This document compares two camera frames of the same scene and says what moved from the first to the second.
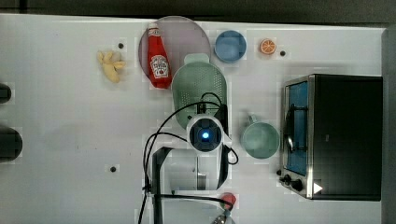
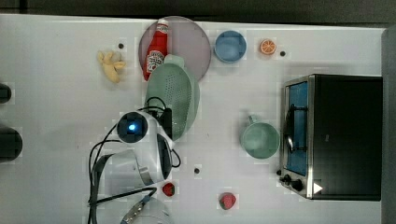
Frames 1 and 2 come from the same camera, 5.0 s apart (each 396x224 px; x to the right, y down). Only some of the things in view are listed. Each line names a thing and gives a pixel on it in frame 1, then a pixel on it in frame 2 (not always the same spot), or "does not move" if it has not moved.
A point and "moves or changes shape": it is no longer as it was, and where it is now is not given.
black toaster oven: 332,136 does not move
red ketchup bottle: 160,74 moves or changes shape
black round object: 5,93 does not move
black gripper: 221,115 -> 164,119
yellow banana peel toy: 110,67 does not move
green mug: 259,139 does not move
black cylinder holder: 10,145 does not move
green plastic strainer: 198,87 -> 173,85
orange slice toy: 268,46 does not move
